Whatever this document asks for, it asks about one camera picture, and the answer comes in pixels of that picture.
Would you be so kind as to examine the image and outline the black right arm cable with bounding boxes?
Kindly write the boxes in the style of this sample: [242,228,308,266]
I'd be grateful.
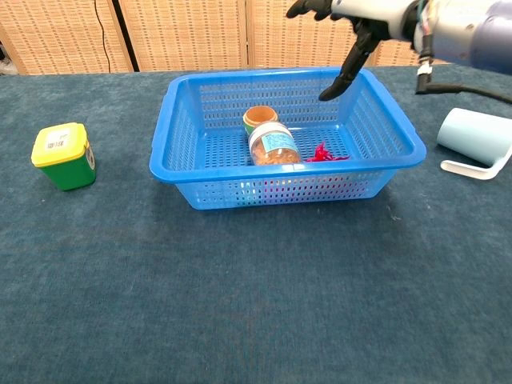
[414,34,512,107]

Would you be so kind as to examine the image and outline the blue plastic mesh basket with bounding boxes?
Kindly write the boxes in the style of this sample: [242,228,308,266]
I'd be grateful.
[149,66,427,211]

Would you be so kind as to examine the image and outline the clear jar with blue label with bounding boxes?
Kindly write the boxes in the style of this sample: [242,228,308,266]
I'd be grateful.
[247,122,302,166]

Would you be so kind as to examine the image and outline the thin black hanging cable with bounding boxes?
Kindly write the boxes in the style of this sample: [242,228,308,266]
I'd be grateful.
[94,0,113,73]

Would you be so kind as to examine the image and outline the dark blue table carpet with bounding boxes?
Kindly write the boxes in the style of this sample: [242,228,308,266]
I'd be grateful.
[0,66,512,384]

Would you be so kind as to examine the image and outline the bamboo folding screen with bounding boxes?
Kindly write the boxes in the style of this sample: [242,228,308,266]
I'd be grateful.
[0,0,512,76]

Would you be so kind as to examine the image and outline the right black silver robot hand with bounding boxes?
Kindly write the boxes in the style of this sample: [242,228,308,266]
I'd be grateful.
[286,0,419,102]

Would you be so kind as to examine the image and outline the colourful feather shuttlecock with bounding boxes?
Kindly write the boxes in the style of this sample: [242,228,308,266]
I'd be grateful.
[306,142,351,163]

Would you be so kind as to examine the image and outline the white mug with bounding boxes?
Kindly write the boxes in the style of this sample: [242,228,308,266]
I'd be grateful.
[435,106,512,181]

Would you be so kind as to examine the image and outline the green box with yellow lid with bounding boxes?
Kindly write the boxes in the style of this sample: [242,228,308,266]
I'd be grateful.
[30,122,97,192]

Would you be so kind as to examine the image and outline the small orange stacking cups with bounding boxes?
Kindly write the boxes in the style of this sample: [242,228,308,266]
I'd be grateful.
[242,105,278,136]

